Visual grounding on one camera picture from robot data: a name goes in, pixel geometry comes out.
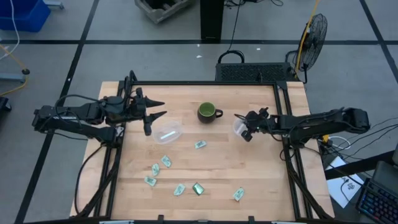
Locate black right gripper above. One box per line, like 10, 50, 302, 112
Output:
233, 107, 273, 143

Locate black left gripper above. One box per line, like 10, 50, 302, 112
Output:
125, 87, 168, 137

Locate dark green shiny stevia packet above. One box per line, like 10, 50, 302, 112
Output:
192, 182, 205, 197

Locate clear round plastic container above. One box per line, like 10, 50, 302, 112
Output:
232, 117, 249, 139

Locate clear oval plastic container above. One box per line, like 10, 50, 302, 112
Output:
152, 120, 184, 146

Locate green ceramic mug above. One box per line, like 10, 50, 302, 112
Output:
197, 101, 224, 124

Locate black perforated computer case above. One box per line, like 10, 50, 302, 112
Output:
215, 62, 301, 83

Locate grey moulded packing tray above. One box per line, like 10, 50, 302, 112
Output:
134, 0, 195, 24

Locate black upright tower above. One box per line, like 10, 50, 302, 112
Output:
200, 0, 224, 44

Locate black floor fan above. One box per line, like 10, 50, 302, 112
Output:
285, 13, 328, 84

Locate white printed paper sheet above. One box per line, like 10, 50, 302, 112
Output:
326, 155, 364, 208

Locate black floor beam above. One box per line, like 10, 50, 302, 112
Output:
325, 151, 396, 180

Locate grey metal stand foot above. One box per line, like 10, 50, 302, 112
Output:
0, 73, 26, 84

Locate black object at floor edge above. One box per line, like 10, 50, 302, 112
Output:
0, 96, 12, 113

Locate black laptop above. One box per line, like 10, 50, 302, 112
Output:
371, 160, 398, 190

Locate backlit black keyboard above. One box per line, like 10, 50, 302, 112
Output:
356, 179, 398, 224

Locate blue plastic bin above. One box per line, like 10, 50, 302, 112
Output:
0, 0, 52, 33

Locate black aluminium table frame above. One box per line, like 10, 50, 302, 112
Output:
74, 70, 335, 224

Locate black looped power cable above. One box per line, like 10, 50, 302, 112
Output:
217, 0, 246, 65

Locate black arm base cable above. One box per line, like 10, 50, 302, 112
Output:
74, 144, 105, 215

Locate coiled white cable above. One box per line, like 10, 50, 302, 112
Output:
326, 135, 352, 151

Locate long yellow cable by fan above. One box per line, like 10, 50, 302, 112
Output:
294, 0, 321, 74

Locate yellow floor cable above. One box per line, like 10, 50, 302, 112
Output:
0, 43, 30, 97

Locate white floor cable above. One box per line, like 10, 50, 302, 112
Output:
0, 0, 21, 62

